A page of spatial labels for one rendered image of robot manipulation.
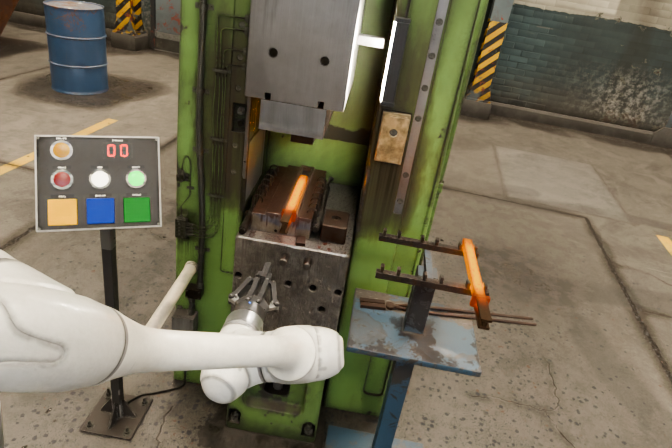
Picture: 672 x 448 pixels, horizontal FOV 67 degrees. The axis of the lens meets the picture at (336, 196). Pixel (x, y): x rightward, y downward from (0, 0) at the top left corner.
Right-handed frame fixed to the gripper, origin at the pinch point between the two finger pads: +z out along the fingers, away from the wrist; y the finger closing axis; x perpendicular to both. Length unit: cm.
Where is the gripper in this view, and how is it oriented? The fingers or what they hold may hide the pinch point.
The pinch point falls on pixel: (265, 273)
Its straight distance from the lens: 139.6
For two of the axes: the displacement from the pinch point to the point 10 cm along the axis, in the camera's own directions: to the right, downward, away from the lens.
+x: 1.4, -8.9, -4.3
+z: 1.0, -4.2, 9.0
